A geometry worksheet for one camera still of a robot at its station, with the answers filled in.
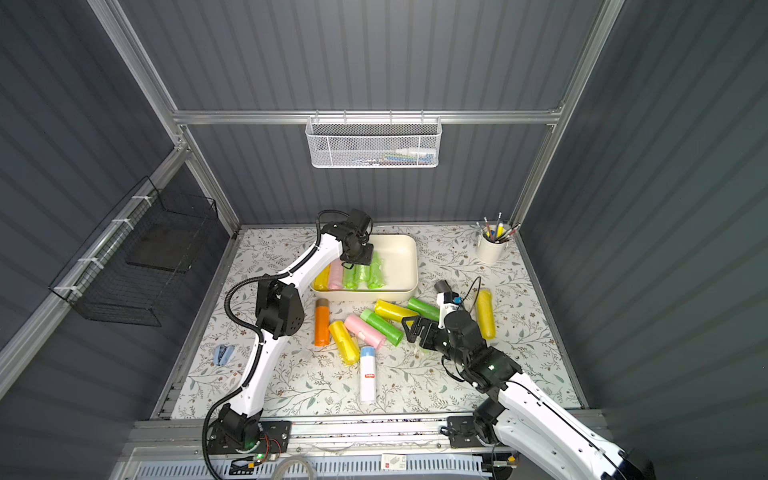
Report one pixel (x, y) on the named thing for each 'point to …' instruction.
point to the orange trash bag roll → (322, 323)
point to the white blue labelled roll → (368, 374)
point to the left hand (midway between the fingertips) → (371, 259)
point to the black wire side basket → (134, 264)
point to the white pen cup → (492, 245)
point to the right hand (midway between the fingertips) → (418, 324)
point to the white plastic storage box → (400, 260)
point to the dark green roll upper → (423, 309)
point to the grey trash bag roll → (442, 286)
